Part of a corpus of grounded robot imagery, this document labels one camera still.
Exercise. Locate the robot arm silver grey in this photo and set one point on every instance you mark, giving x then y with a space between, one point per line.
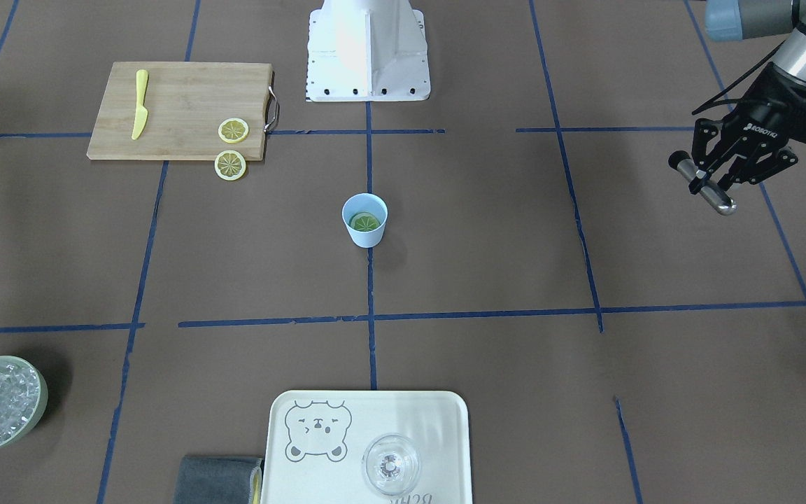
737 20

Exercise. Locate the yellow lemon slice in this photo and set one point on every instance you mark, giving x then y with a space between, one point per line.
230 165

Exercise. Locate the steel muddler black tip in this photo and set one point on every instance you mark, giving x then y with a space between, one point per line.
700 184

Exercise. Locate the yellow plastic knife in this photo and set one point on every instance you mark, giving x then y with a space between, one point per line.
140 111

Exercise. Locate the cream bear serving tray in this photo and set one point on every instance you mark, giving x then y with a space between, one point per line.
316 440

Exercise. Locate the bamboo cutting board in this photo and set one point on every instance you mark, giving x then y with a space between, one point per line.
186 103

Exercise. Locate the light blue plastic cup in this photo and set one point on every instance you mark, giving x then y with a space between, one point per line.
365 201

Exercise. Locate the grey folded cloth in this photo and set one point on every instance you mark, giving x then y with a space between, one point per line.
219 479

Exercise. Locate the clear wine glass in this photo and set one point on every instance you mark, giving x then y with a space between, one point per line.
391 465

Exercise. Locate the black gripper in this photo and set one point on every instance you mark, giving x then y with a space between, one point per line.
769 106

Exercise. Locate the green lime slice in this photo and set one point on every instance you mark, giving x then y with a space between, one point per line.
364 222

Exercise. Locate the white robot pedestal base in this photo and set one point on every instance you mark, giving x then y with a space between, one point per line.
367 51

